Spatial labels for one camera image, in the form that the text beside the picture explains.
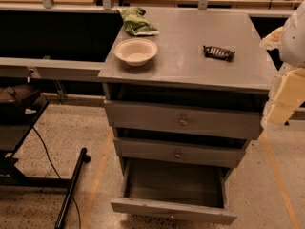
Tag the grey middle drawer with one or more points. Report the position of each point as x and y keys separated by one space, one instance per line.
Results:
x=220 y=155

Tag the black cart frame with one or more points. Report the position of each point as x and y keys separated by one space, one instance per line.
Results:
x=26 y=161

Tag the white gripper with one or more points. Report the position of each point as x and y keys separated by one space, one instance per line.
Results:
x=294 y=41

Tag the dark candy bar wrapper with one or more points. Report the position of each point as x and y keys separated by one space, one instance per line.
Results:
x=218 y=53

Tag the white paper bowl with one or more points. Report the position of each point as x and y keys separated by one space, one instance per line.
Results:
x=136 y=52

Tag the grey metal rail shelf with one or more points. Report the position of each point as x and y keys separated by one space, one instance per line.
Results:
x=50 y=69

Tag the green chip bag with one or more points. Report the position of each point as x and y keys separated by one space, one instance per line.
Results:
x=135 y=23

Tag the grey wooden drawer cabinet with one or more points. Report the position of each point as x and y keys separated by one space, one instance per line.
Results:
x=181 y=75

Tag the dark bag on cart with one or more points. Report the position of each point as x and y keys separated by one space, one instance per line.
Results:
x=20 y=104

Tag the grey top drawer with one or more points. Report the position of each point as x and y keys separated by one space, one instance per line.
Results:
x=181 y=119

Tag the grey drawer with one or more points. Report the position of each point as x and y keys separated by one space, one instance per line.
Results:
x=220 y=155
x=181 y=119
x=174 y=191

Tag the grey bottom drawer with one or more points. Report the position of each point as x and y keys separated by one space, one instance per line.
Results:
x=174 y=191

